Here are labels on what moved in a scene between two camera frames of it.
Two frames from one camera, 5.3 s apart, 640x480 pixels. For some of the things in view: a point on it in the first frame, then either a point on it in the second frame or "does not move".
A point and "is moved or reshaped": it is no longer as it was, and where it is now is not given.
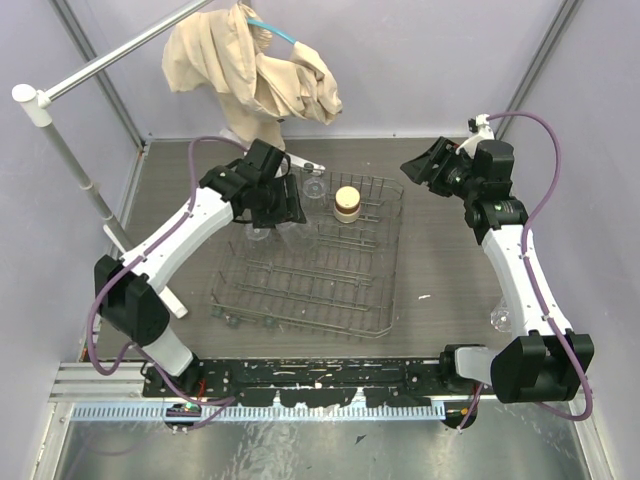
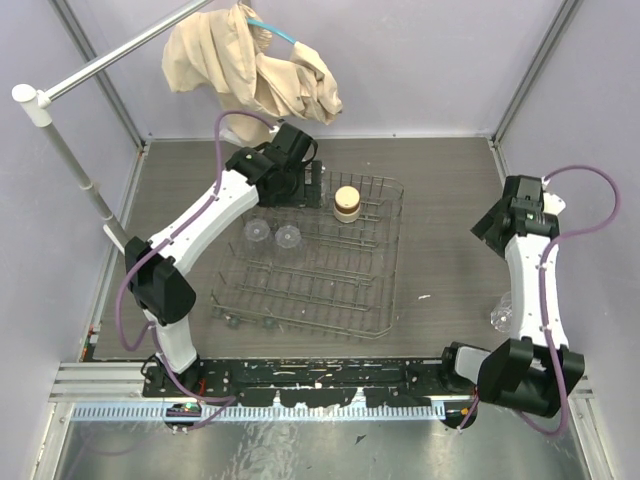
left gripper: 289,201 → 310,187
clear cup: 296,235 is moved or reshaped
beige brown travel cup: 347,201 does not move
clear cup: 500,318 does not move
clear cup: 258,243 does not move
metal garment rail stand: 35,102 does not move
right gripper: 441,153 → 483,229
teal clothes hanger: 272,28 does not move
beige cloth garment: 262,78 does not move
